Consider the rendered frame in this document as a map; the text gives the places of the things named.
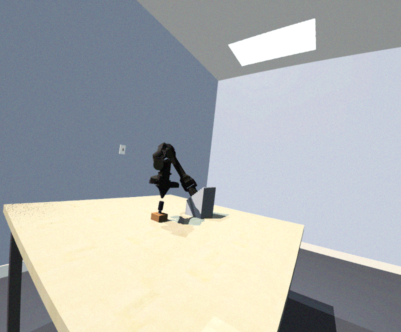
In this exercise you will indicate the tan wooden block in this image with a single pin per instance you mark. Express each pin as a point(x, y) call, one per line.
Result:
point(159, 217)

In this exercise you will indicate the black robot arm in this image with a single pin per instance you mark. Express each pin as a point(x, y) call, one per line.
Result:
point(166, 150)

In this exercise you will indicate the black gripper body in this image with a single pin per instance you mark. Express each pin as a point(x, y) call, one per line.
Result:
point(167, 183)

